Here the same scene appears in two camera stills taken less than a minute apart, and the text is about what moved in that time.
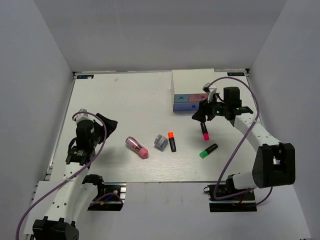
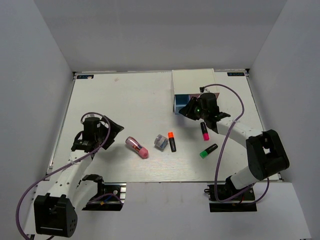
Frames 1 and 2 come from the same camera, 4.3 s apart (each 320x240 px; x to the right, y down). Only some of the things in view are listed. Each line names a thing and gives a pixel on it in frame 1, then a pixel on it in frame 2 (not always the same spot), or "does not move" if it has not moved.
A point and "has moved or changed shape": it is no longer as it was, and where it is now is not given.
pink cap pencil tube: [139, 150] does not move
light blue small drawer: [181, 98] has moved or changed shape
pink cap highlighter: [205, 131] does not move
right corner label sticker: [235, 74] does not move
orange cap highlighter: [172, 141] does not move
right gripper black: [204, 108] -> [188, 110]
